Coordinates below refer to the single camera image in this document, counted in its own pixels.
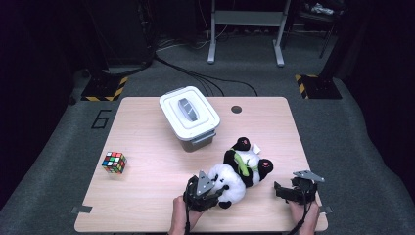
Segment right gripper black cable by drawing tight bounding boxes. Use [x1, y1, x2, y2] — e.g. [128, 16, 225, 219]
[287, 189, 311, 235]

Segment colourful puzzle cube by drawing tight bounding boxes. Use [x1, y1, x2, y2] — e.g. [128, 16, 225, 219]
[101, 151, 128, 175]

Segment person's left hand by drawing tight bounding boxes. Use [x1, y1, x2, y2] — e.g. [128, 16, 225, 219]
[167, 195, 206, 235]

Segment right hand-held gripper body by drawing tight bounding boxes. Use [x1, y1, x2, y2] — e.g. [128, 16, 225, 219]
[283, 169, 326, 206]

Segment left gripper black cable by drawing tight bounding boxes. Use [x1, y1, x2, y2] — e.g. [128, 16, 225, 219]
[183, 202, 192, 235]

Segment black floor cables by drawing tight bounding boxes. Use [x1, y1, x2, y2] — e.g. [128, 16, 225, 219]
[153, 53, 258, 98]

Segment dark chair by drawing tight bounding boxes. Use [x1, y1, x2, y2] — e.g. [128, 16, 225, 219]
[283, 0, 347, 60]

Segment black yellow striped base plate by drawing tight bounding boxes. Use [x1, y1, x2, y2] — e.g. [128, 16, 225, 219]
[295, 73, 344, 100]
[80, 75, 129, 102]

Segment person's right hand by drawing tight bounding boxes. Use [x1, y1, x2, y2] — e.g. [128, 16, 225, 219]
[288, 199, 321, 235]

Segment panda plush toy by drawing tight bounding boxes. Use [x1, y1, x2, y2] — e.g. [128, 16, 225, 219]
[207, 136, 275, 210]

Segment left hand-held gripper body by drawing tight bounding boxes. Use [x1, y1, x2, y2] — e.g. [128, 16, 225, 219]
[182, 170, 216, 213]

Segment white metal stand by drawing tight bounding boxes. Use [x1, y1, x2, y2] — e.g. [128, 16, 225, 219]
[207, 0, 292, 68]

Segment white box lid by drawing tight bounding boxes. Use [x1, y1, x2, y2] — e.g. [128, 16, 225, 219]
[159, 85, 221, 142]

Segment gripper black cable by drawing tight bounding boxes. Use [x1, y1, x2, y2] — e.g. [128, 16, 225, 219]
[183, 202, 192, 235]
[287, 189, 311, 235]

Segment white floor cables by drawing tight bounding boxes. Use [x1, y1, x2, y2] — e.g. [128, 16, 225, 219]
[156, 25, 229, 53]

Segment grey transparent storage box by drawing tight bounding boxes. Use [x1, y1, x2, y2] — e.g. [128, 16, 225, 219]
[177, 129, 217, 154]

